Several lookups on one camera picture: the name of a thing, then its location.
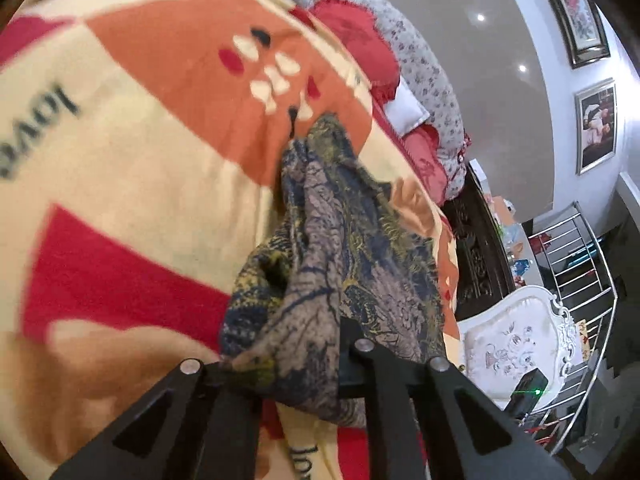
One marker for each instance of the red fabric bow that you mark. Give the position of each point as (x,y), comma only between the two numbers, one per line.
(468,147)

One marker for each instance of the assorted household clutter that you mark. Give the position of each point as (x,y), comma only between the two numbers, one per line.
(510,240)

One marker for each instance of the white ornate upholstered chair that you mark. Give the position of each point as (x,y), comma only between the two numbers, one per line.
(510,340)

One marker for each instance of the dark floral patterned shirt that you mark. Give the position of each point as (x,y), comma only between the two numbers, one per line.
(340,260)

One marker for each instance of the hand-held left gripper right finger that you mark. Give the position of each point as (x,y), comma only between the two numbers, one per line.
(352,360)

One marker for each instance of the dark carved wooden cabinet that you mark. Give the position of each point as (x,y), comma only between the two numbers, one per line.
(480,260)

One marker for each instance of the white square pillow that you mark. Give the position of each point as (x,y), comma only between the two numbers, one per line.
(407,107)

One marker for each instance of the recessed ceiling light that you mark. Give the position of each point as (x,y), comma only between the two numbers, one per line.
(480,17)
(522,68)

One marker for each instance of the red heart pillow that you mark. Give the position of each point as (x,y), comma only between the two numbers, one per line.
(355,40)
(425,165)

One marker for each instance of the metal drying rack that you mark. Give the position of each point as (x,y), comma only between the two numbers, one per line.
(592,240)

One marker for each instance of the framed portrait photo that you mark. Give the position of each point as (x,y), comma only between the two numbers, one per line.
(596,127)

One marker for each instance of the large framed floral picture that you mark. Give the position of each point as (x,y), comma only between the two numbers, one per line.
(570,10)

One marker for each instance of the printed fleece blanket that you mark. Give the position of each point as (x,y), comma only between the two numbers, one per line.
(125,160)

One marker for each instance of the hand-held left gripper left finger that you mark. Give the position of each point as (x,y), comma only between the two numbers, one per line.
(230,410)

